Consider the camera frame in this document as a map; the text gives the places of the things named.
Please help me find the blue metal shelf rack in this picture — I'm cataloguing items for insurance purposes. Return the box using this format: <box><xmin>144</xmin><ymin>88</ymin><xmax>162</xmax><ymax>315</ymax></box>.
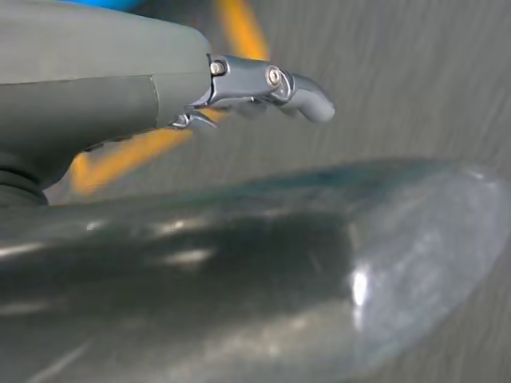
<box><xmin>60</xmin><ymin>0</ymin><xmax>149</xmax><ymax>13</ymax></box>

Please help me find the silver robot left thigh shell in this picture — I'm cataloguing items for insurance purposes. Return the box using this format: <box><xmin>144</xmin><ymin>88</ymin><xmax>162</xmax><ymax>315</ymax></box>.
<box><xmin>0</xmin><ymin>157</ymin><xmax>511</xmax><ymax>383</ymax></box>

